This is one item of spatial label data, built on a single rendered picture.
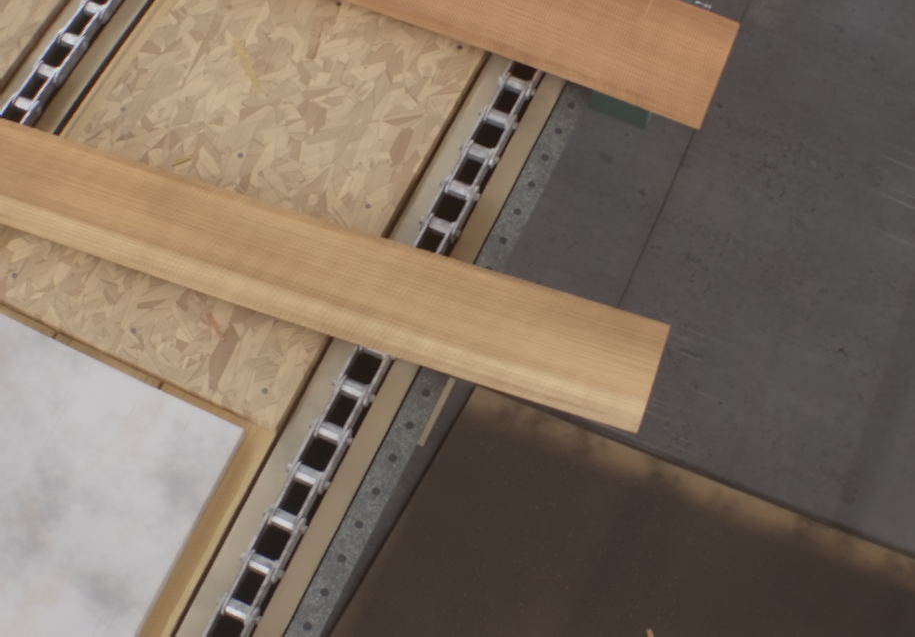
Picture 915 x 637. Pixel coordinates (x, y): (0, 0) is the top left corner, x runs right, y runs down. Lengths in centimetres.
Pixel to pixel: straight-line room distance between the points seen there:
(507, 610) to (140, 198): 106
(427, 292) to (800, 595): 112
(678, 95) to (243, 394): 74
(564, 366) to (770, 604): 99
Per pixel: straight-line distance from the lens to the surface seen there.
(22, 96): 233
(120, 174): 218
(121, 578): 195
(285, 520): 195
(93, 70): 237
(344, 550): 196
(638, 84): 229
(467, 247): 217
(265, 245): 210
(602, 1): 238
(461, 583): 282
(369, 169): 222
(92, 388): 206
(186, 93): 231
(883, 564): 298
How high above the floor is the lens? 265
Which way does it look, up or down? 59 degrees down
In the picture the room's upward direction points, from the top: 8 degrees clockwise
